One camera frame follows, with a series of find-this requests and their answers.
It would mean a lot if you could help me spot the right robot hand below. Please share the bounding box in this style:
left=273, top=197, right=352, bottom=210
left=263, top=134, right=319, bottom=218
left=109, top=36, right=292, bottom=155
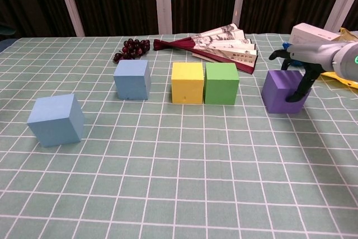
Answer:
left=268, top=40, right=347, bottom=102

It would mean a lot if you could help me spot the purple foam cube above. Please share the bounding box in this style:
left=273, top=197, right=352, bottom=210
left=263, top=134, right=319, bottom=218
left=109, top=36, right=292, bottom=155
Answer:
left=261, top=70, right=313, bottom=114

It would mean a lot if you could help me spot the green foam cube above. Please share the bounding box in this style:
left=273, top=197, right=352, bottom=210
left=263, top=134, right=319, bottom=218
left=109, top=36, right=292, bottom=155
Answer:
left=204, top=62, right=240, bottom=105

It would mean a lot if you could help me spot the yellow foam cube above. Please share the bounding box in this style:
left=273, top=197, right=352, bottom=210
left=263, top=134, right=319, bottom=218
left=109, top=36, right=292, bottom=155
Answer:
left=171, top=62, right=204, bottom=104

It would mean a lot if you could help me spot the white cardboard box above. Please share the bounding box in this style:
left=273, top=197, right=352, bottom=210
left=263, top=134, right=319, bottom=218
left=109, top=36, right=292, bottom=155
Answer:
left=289, top=22, right=341, bottom=45

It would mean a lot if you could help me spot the blue cookie packet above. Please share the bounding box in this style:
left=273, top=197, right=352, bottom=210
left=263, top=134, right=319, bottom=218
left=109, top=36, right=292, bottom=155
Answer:
left=281, top=41, right=304, bottom=68

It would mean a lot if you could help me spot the yellow snack bag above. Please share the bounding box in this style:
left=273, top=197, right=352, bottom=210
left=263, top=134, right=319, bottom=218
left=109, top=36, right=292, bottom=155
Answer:
left=321, top=27, right=358, bottom=89

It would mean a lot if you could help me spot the painted paper folding fan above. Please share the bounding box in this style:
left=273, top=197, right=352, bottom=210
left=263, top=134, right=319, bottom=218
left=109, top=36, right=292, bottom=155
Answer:
left=153, top=23, right=258, bottom=75

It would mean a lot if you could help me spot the dark red grape bunch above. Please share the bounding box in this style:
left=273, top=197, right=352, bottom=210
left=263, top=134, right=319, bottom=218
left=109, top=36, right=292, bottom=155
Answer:
left=112, top=38, right=150, bottom=63

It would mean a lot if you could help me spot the green checkered tablecloth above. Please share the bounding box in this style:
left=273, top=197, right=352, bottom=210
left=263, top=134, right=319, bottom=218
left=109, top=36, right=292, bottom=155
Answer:
left=0, top=30, right=358, bottom=239

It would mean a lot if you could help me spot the light blue foam cube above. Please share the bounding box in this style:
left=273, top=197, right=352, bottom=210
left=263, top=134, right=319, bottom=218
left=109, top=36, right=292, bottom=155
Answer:
left=27, top=93, right=85, bottom=148
left=113, top=59, right=152, bottom=101

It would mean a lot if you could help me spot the blue table pad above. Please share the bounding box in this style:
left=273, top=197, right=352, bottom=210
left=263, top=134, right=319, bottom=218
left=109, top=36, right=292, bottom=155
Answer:
left=0, top=39, right=13, bottom=55

